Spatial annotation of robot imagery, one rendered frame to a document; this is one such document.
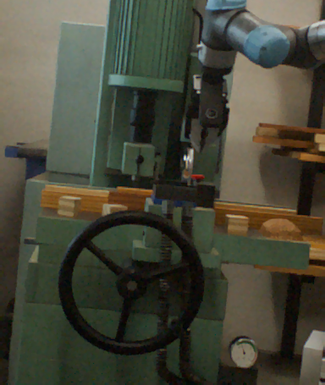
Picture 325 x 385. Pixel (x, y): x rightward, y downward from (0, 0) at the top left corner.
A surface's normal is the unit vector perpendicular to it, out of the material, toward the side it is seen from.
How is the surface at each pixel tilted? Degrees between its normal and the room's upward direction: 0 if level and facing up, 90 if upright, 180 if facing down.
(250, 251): 90
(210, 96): 62
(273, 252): 90
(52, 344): 90
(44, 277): 90
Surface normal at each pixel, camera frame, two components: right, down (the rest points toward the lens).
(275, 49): 0.58, 0.52
